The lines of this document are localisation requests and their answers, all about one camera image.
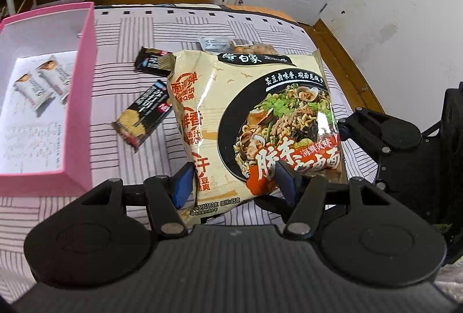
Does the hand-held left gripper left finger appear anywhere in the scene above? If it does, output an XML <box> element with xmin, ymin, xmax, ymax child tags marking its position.
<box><xmin>81</xmin><ymin>162</ymin><xmax>198</xmax><ymax>238</ymax></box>

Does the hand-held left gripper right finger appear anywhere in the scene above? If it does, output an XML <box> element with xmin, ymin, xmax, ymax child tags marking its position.
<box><xmin>253</xmin><ymin>160</ymin><xmax>386</xmax><ymax>239</ymax></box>

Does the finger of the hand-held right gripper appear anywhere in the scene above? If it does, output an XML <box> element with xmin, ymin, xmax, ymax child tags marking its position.
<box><xmin>337</xmin><ymin>107</ymin><xmax>422</xmax><ymax>155</ymax></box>

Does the printed paper sheet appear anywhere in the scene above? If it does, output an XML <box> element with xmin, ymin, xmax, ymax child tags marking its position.
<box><xmin>0</xmin><ymin>50</ymin><xmax>79</xmax><ymax>174</ymax></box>

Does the brown nut snack packet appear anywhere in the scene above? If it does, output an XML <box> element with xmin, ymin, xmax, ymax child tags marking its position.
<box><xmin>231</xmin><ymin>39</ymin><xmax>280</xmax><ymax>56</ymax></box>

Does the pink cardboard box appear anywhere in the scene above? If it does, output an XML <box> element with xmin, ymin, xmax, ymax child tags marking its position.
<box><xmin>0</xmin><ymin>2</ymin><xmax>98</xmax><ymax>197</ymax></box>

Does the instant noodle bag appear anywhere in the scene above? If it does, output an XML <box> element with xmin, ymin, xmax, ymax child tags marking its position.
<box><xmin>167</xmin><ymin>49</ymin><xmax>350</xmax><ymax>227</ymax></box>

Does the white and blue snack packet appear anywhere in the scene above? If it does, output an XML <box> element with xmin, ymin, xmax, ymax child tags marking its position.
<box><xmin>198</xmin><ymin>37</ymin><xmax>233</xmax><ymax>54</ymax></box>

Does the striped bedsheet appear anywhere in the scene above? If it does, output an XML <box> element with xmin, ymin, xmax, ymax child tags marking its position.
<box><xmin>0</xmin><ymin>3</ymin><xmax>463</xmax><ymax>313</ymax></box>

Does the black snack packet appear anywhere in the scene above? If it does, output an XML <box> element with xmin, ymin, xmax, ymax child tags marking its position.
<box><xmin>112</xmin><ymin>79</ymin><xmax>173</xmax><ymax>153</ymax></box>
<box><xmin>135</xmin><ymin>47</ymin><xmax>176</xmax><ymax>77</ymax></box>

